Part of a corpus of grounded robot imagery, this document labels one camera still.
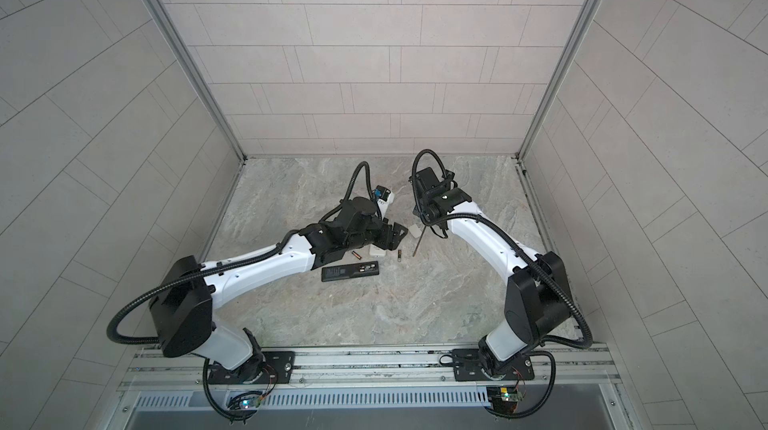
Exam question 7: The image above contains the black remote control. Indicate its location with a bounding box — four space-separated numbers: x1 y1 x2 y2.
321 261 380 282

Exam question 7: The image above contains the black yellow screwdriver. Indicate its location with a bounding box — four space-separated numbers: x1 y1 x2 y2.
409 224 426 257

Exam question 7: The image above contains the white remote control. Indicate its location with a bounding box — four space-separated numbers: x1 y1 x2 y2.
369 244 387 258

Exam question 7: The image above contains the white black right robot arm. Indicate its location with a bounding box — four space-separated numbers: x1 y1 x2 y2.
409 168 593 377

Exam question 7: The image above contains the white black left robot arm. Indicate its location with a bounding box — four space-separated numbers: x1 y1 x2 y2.
149 196 408 370

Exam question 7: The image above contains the left circuit board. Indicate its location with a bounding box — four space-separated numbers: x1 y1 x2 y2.
227 391 265 412

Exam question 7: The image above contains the circuit board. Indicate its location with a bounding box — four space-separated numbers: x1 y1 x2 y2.
227 391 265 412
486 387 525 415

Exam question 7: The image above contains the right circuit board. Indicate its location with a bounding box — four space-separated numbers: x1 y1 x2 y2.
486 387 525 415

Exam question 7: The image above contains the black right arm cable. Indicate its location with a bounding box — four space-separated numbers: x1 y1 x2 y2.
410 148 594 420

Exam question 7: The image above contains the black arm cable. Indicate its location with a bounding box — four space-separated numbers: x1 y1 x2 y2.
106 160 385 422
410 148 594 420

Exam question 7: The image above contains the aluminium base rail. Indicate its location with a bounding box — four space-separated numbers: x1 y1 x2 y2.
107 342 637 430

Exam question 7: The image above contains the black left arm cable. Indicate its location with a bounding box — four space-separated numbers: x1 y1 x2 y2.
106 160 385 422

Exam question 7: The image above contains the aluminium corner post right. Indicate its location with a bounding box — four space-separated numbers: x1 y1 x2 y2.
515 0 628 160

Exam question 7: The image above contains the aluminium corner post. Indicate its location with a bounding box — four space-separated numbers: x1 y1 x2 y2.
142 0 247 164
515 0 628 160

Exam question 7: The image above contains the aluminium corner post left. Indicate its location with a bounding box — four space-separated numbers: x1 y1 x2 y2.
142 0 247 164

